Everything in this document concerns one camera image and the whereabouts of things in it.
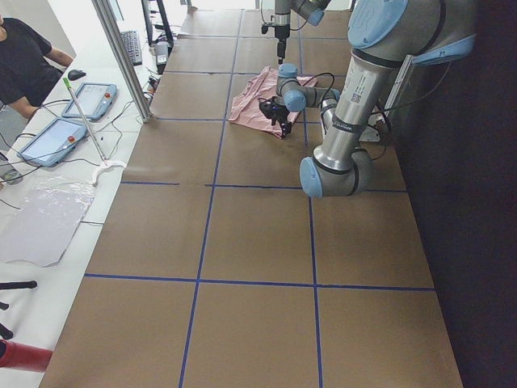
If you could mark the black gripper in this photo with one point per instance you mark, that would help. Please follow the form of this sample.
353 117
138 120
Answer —
281 34
278 112

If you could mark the pink printed t-shirt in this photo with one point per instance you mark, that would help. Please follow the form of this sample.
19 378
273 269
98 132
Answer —
245 107

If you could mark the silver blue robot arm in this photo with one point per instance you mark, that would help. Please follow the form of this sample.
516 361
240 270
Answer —
381 34
311 12

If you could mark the black keyboard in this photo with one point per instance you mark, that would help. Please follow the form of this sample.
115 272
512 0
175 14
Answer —
132 46

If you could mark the long reach stick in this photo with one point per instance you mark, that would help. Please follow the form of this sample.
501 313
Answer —
106 164

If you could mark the blue teach pendant far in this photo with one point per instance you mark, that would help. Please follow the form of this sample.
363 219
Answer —
95 99

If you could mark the blue teach pendant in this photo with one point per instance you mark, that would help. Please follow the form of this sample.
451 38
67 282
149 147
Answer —
95 99
53 143

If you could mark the black computer mouse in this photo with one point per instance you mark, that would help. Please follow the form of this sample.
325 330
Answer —
75 74

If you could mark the blue teach pendant near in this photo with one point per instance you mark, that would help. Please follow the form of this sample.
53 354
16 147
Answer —
53 143

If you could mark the person in black shirt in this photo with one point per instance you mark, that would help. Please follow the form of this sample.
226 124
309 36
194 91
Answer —
30 67

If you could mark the clear plastic bag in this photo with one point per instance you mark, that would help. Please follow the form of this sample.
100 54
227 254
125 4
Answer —
41 231

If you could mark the red fire extinguisher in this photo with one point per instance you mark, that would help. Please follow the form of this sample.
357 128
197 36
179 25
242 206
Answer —
24 357

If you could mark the aluminium frame post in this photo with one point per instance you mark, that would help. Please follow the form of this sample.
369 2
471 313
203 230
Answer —
112 32

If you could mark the black camera tripod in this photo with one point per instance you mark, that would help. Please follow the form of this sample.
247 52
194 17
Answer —
6 333

